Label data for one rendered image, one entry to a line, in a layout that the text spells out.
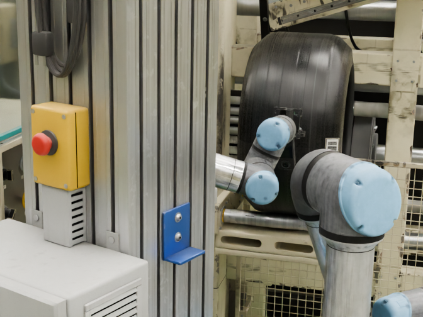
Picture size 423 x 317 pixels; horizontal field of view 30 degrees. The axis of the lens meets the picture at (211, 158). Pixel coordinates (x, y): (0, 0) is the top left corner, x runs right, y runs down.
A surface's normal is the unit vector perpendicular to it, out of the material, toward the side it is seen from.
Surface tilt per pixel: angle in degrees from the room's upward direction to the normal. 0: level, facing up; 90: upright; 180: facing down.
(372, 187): 83
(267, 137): 83
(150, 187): 90
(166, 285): 90
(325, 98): 62
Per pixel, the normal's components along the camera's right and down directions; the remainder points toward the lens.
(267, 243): -0.25, 0.25
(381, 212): 0.48, 0.11
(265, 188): 0.02, 0.26
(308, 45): -0.08, -0.79
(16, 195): 0.97, 0.08
